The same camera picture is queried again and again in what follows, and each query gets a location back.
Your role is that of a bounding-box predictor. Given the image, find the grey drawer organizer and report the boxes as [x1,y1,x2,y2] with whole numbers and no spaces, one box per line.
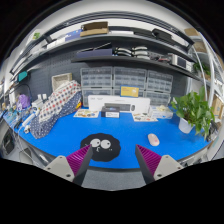
[145,70,173,106]
[80,67,112,107]
[113,67,147,97]

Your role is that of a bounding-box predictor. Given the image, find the blue desk mat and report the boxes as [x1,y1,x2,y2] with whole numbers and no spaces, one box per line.
[19,113,208,169]

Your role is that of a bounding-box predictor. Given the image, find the black upper wall shelf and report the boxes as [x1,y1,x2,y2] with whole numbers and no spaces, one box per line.
[10,26,194,76]

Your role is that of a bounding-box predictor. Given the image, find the purple object on left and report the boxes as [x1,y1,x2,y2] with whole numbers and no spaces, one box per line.
[18,94,30,109]

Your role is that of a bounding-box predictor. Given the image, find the grey drawer organizer middle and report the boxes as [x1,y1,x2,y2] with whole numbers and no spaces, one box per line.
[113,67,147,97]

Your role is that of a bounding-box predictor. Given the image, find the pink computer mouse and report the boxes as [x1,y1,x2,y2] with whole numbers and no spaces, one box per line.
[148,133,160,146]

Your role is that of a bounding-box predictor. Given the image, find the white tissue box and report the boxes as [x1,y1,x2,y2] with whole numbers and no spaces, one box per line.
[149,105,173,119]

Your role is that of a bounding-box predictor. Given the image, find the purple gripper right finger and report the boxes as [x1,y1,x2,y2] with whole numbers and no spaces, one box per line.
[135,145,183,184]

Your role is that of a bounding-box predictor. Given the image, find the colourful sticker sheet right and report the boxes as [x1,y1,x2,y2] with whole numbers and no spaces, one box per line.
[132,113,157,122]

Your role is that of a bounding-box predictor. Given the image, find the grey drawer organizer right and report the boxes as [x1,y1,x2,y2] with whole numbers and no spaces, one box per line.
[145,70,173,106]

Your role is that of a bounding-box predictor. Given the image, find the black lower wall shelf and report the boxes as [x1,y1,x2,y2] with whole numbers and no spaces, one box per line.
[71,56,198,80]

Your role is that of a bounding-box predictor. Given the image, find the black googly-eyed mouse pad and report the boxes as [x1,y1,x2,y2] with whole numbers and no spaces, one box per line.
[80,133,121,162]

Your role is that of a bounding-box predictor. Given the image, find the grey drawer organizer left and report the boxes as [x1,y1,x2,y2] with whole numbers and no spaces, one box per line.
[80,67,112,107]

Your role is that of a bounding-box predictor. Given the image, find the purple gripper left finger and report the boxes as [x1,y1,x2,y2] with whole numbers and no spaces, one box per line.
[44,145,93,186]

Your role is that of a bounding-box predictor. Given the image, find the small black box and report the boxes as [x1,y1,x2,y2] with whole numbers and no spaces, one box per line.
[101,107,120,118]

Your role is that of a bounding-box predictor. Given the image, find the white keyboard box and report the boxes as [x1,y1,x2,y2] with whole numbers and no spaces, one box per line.
[88,95,150,113]

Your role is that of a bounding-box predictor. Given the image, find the white device on shelf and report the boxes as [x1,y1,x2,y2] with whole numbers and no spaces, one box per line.
[168,53,192,72]

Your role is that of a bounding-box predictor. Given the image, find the cardboard box on shelf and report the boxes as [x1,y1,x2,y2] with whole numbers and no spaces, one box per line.
[80,21,109,37]

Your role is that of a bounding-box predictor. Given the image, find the colourful sticker sheet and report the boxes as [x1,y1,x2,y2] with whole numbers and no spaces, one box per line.
[132,113,157,122]
[75,109,99,118]

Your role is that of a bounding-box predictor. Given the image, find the white wicker basket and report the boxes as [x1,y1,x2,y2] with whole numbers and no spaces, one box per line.
[51,73,72,91]

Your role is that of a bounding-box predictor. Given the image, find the black wall shelf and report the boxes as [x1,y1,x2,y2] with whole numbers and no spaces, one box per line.
[10,26,194,76]
[71,56,198,80]

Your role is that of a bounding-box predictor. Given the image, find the patterned fabric bag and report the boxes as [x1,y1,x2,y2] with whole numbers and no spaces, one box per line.
[30,80,82,139]

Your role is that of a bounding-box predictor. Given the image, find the green potted plant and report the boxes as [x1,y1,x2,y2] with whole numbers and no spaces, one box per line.
[171,86,215,138]

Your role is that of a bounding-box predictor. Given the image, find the yellow label card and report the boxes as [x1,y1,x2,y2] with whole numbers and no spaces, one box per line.
[120,86,139,98]

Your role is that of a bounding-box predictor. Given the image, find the colourful sticker sheet left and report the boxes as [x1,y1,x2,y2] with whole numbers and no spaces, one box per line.
[75,109,99,118]

